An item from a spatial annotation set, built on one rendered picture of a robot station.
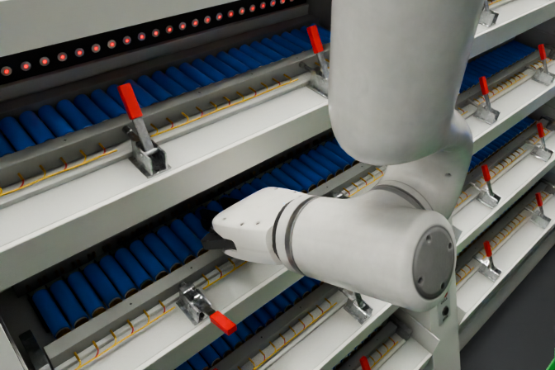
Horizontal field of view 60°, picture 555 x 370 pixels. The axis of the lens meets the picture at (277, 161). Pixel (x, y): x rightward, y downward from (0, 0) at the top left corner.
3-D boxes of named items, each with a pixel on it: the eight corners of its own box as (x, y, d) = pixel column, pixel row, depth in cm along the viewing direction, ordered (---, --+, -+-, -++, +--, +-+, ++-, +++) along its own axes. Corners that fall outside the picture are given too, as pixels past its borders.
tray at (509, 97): (571, 83, 121) (599, 32, 113) (441, 177, 88) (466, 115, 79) (499, 53, 132) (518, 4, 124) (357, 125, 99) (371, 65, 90)
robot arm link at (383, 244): (339, 177, 50) (279, 226, 45) (454, 187, 40) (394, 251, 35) (362, 243, 53) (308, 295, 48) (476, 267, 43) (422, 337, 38)
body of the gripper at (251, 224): (329, 182, 53) (267, 176, 61) (262, 225, 47) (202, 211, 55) (346, 242, 55) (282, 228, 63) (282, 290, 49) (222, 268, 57)
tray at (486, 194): (569, 152, 128) (594, 109, 120) (447, 263, 95) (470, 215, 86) (500, 117, 139) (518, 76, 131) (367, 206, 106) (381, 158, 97)
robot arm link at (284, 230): (340, 182, 51) (320, 180, 53) (281, 220, 46) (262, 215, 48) (358, 250, 53) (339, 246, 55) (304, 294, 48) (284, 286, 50)
